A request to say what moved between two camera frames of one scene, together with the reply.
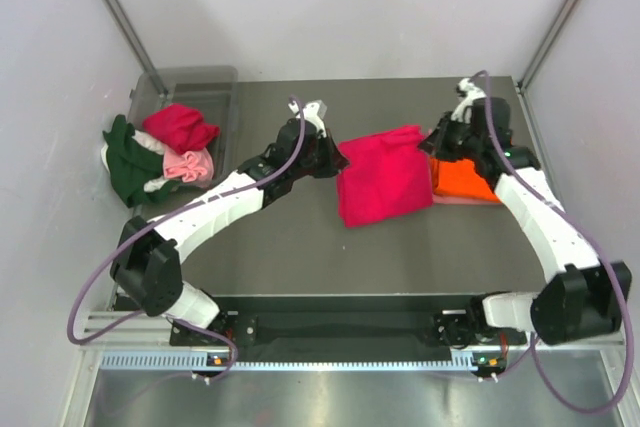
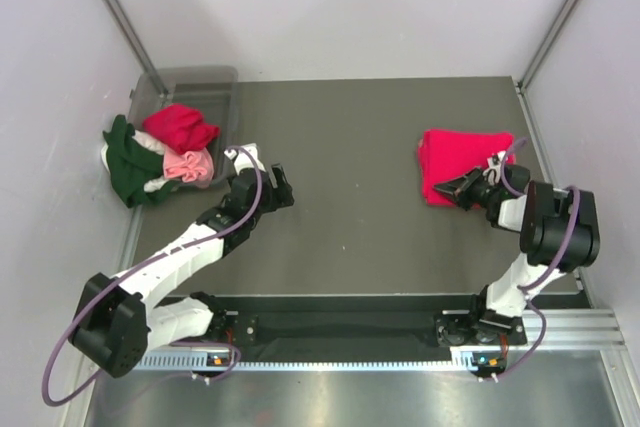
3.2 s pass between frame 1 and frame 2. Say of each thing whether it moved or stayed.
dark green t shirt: stayed
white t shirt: stayed
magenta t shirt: moved
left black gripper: moved
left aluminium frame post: stayed
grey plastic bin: stayed
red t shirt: stayed
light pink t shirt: stayed
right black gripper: moved
